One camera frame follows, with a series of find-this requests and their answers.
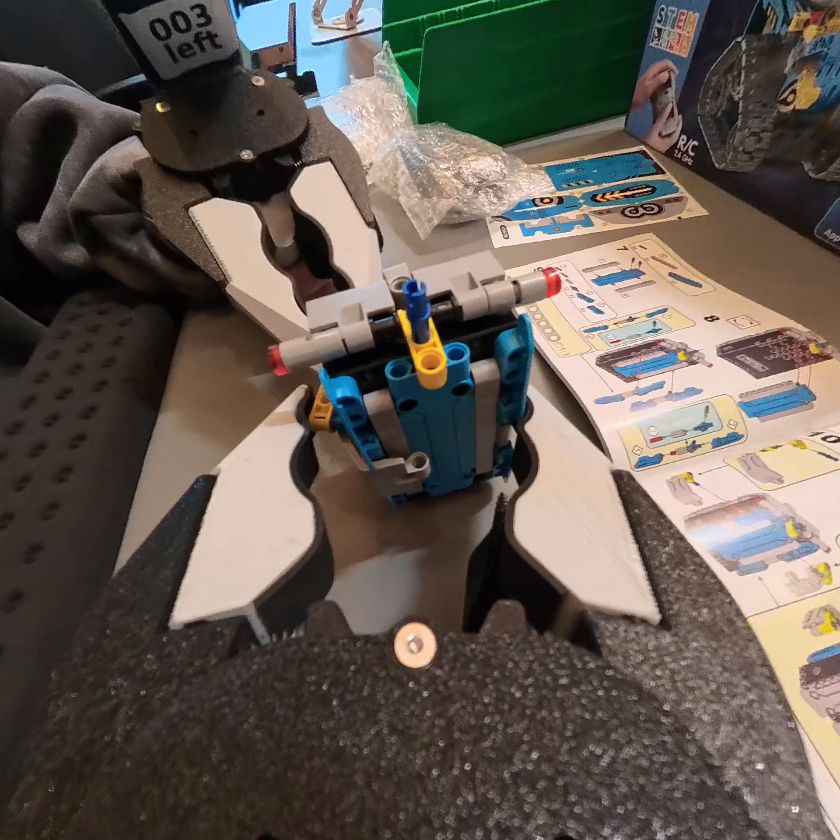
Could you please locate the grey blue toy brick assembly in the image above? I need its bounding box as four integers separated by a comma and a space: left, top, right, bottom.
269, 259, 565, 506

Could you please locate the grey desk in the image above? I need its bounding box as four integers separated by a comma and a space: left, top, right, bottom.
119, 119, 840, 840

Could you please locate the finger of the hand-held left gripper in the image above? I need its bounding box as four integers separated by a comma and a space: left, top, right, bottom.
289, 158, 385, 286
187, 195, 351, 347

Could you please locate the tan board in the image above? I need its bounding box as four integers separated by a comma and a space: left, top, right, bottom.
311, 0, 384, 43

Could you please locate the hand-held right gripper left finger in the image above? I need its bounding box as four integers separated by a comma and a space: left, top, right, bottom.
168, 392, 338, 640

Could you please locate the brick instruction booklet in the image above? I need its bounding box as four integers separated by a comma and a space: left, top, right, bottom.
525, 234, 840, 795

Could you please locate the crumpled clear plastic bag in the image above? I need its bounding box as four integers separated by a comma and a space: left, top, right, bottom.
322, 46, 552, 240

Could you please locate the black perforated pad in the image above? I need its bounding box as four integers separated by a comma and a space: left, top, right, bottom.
0, 289, 181, 788

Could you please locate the blue sticker sheet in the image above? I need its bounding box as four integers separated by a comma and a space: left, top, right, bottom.
486, 149, 707, 248

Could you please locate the toy robot kit box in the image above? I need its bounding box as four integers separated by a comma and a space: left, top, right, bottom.
628, 0, 840, 257

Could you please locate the black desk stand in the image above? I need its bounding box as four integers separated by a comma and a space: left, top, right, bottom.
250, 0, 320, 95

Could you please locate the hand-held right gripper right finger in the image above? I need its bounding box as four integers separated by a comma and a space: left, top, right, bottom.
466, 398, 662, 640

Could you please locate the green plastic bin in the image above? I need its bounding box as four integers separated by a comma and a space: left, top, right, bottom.
381, 0, 657, 145

